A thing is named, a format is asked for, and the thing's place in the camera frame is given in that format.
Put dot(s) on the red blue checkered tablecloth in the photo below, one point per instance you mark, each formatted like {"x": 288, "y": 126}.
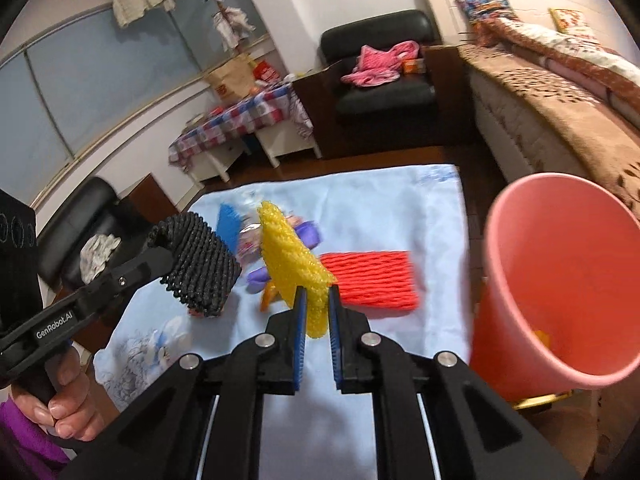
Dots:
{"x": 235, "y": 115}

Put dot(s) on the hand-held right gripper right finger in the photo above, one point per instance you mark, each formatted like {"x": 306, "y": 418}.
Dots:
{"x": 334, "y": 340}

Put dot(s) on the white side table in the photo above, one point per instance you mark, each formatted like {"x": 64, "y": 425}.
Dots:
{"x": 292, "y": 140}
{"x": 220, "y": 157}

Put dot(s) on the white crumpled cloth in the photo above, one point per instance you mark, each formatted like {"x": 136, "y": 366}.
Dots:
{"x": 100, "y": 255}

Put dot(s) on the small orange box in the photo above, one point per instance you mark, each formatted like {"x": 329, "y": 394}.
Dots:
{"x": 414, "y": 66}

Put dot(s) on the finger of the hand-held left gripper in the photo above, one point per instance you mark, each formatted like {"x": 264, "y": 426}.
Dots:
{"x": 135, "y": 272}
{"x": 158, "y": 240}

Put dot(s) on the black leather armchair wooden sides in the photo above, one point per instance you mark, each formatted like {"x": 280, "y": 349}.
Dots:
{"x": 380, "y": 100}

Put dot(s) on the black foam fruit net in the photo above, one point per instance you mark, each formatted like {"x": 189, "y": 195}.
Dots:
{"x": 200, "y": 265}

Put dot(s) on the red foam fruit net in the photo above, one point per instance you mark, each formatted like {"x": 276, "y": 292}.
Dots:
{"x": 370, "y": 282}

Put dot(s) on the pink plastic bucket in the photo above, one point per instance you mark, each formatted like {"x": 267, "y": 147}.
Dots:
{"x": 505, "y": 310}

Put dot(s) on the large window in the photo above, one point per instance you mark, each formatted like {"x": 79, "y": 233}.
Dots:
{"x": 100, "y": 70}

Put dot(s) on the person's left hand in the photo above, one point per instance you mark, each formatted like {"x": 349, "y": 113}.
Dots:
{"x": 75, "y": 405}

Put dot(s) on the light blue floral cloth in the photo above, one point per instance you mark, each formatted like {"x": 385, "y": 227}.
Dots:
{"x": 390, "y": 210}

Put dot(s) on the pink dotted clothing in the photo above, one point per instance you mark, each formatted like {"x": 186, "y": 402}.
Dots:
{"x": 380, "y": 62}

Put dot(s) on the blue foam fruit net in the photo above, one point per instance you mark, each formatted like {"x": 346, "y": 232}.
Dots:
{"x": 229, "y": 225}

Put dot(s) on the purple plastic wrapper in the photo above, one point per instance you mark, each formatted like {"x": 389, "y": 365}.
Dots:
{"x": 306, "y": 235}

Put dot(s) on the colourful cartoon pillow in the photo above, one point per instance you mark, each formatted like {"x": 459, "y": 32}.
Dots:
{"x": 482, "y": 7}

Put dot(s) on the red and white dotted quilt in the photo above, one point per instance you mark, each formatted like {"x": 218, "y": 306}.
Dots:
{"x": 575, "y": 55}

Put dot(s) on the yellow foam fruit net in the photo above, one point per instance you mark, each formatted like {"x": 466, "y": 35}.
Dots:
{"x": 287, "y": 260}

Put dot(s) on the floral hanging garment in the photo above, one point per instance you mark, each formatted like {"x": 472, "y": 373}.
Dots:
{"x": 232, "y": 27}

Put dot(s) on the brown paper bag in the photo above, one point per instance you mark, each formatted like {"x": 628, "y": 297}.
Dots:
{"x": 232, "y": 77}

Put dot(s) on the yellow plastic piece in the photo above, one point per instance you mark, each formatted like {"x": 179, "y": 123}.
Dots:
{"x": 542, "y": 400}

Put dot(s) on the person's left forearm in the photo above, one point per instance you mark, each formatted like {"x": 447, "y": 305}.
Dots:
{"x": 20, "y": 437}

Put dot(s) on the yellow flowered pillow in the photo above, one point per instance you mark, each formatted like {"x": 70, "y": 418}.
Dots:
{"x": 570, "y": 20}

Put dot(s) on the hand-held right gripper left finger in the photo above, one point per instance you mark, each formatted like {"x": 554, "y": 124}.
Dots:
{"x": 300, "y": 340}

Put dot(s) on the red box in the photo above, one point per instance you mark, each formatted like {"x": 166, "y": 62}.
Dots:
{"x": 265, "y": 72}

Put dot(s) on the brown leaf-pattern blanket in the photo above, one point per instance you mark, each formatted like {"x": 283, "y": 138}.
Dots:
{"x": 550, "y": 105}

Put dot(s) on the silver pink snack wrapper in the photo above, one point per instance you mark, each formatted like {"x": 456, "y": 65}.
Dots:
{"x": 247, "y": 242}

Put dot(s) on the white bed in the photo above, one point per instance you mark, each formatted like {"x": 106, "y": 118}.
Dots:
{"x": 500, "y": 110}

